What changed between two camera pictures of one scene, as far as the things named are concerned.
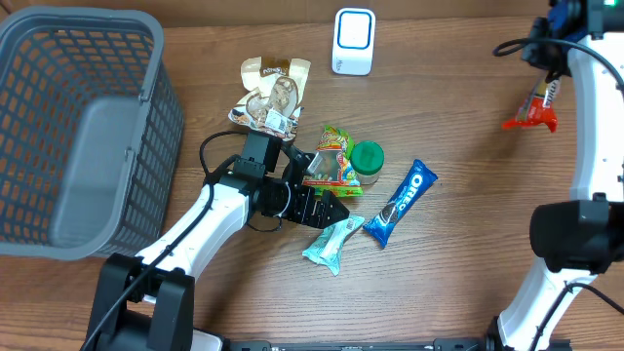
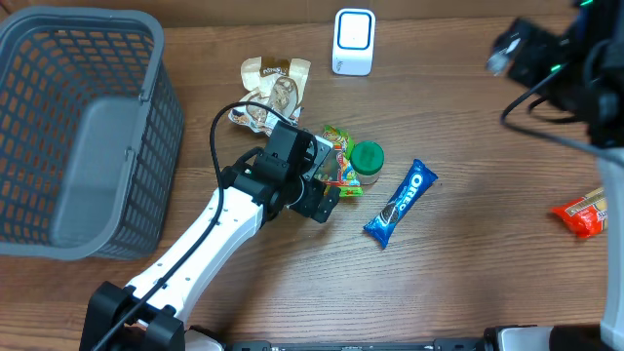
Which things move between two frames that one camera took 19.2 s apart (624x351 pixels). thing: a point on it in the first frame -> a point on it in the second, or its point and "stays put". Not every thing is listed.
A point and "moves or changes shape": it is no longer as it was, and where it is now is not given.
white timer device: (354, 41) stays put
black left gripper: (321, 219) -> (310, 206)
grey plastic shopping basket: (91, 132) stays put
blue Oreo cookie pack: (420, 177) stays put
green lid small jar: (367, 159) stays put
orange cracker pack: (538, 108) moves or changes shape
